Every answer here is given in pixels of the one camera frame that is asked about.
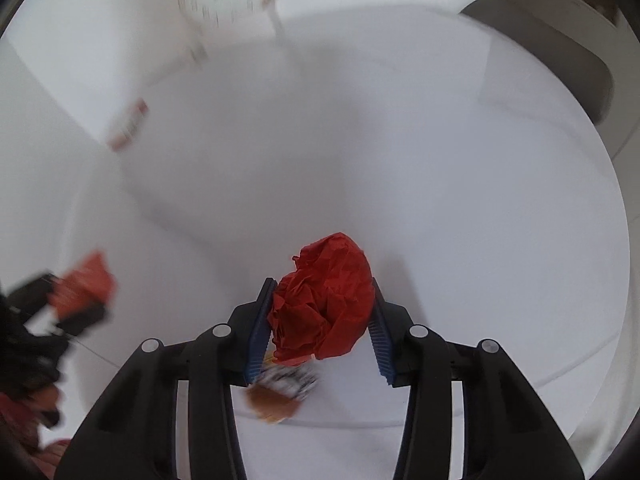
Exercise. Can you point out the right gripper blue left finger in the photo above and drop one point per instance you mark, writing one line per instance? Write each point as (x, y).
(258, 336)

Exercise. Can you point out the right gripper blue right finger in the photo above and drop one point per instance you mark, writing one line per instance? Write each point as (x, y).
(383, 335)

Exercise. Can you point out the printed paper ball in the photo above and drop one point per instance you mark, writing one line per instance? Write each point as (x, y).
(293, 382)

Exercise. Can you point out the red paper ball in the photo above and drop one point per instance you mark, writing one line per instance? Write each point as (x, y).
(322, 308)

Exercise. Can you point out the brown paper wrapper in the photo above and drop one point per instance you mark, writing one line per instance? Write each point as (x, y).
(271, 406)

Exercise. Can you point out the red plastic bag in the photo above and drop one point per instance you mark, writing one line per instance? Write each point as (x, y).
(89, 282)

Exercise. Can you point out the red patterned sleeve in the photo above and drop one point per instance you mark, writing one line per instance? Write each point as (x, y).
(23, 423)

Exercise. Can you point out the red white small box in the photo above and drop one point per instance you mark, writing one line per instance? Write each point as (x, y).
(127, 125)

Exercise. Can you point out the white card stand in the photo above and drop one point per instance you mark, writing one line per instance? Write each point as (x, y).
(216, 34)

